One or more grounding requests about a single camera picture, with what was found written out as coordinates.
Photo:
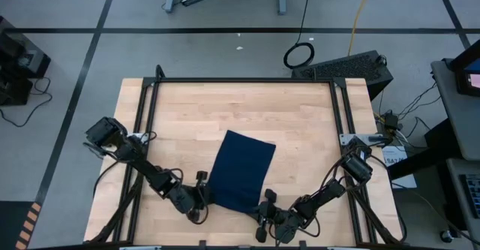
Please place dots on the grey side desk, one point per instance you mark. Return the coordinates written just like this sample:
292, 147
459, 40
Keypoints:
457, 122

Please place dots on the black metal table frame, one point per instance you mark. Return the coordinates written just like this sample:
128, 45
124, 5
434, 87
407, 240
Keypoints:
243, 80

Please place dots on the black screen device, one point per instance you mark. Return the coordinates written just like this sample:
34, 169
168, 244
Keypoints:
468, 81

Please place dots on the black caster wheel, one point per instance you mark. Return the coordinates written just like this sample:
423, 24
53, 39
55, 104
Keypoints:
446, 236

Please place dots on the black mat orange stripes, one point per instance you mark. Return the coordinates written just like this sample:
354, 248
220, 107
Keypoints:
11, 223

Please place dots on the white labelled box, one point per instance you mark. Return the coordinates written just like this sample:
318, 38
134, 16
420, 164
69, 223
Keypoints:
401, 175

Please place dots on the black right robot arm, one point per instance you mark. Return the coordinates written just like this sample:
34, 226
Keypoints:
356, 167

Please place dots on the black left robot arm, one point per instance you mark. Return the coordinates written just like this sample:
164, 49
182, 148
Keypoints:
150, 171

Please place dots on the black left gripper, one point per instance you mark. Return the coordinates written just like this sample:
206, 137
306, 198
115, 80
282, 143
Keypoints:
191, 199

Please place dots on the black perforated computer tower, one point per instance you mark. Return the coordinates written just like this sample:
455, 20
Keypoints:
345, 68

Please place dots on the navy blue towel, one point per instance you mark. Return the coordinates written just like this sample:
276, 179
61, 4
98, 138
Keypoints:
240, 167

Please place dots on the black equipment stack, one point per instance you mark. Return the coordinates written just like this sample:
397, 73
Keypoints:
18, 55

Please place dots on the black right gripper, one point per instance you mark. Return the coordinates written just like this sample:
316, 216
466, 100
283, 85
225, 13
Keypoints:
283, 225

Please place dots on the black keyboard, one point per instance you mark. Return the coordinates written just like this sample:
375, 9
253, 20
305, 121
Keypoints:
473, 195

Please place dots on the black power adapter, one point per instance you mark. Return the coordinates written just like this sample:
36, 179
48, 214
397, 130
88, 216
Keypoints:
390, 121

